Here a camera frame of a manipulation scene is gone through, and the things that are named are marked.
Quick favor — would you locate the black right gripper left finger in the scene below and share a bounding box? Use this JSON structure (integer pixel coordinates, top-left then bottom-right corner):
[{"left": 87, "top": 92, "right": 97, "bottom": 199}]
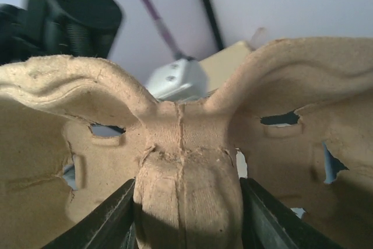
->
[{"left": 43, "top": 179, "right": 135, "bottom": 249}]

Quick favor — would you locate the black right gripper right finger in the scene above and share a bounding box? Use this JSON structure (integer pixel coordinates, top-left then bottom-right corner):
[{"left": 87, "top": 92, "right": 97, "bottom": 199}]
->
[{"left": 240, "top": 177, "right": 342, "bottom": 249}]

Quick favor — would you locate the single brown cup carrier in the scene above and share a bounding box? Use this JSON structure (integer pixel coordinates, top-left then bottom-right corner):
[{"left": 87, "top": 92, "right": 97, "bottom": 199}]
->
[{"left": 1, "top": 37, "right": 372, "bottom": 248}]

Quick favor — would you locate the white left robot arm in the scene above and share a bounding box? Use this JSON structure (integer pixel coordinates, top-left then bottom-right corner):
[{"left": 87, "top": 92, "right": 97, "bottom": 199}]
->
[{"left": 1, "top": 0, "right": 123, "bottom": 65}]

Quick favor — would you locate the brown kraft paper bag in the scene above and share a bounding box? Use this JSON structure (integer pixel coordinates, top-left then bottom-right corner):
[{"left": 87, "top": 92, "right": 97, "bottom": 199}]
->
[{"left": 199, "top": 41, "right": 255, "bottom": 97}]

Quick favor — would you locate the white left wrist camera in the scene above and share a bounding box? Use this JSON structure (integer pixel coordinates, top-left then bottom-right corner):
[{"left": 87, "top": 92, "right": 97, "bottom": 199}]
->
[{"left": 145, "top": 58, "right": 209, "bottom": 102}]

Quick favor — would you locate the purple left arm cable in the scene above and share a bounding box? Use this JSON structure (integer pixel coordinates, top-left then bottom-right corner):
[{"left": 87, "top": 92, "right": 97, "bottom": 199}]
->
[{"left": 118, "top": 0, "right": 187, "bottom": 59}]

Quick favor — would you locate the black frame post left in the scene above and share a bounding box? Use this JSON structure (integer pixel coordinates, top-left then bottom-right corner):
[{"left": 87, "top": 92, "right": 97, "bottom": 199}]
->
[{"left": 202, "top": 0, "right": 225, "bottom": 51}]

